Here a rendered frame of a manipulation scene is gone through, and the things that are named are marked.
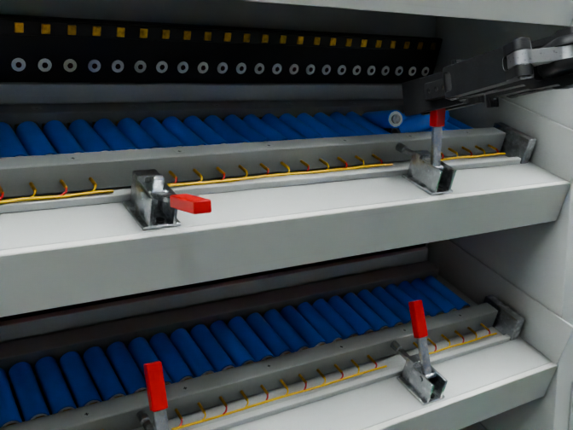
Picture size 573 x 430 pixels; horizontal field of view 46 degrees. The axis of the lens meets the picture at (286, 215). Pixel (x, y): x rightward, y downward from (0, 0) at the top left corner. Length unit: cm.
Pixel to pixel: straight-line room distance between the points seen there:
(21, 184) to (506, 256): 54
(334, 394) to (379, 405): 4
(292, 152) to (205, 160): 8
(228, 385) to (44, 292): 21
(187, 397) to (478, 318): 35
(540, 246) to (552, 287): 5
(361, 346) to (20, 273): 35
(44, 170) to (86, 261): 8
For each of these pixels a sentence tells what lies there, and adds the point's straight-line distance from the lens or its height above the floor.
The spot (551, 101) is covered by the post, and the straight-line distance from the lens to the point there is 76.
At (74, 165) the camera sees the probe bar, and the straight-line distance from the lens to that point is 49.
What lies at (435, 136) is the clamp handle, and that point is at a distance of 61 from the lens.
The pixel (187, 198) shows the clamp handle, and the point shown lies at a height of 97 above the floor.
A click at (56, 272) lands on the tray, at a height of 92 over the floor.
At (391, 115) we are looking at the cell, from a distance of 67.
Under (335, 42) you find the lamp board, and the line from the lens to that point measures 71.
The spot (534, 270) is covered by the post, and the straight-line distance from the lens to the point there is 79.
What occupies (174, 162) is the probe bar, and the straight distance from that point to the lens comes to 52.
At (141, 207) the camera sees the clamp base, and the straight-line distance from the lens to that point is 46.
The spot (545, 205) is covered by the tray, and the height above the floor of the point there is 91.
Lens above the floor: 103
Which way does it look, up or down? 10 degrees down
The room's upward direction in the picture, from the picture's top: straight up
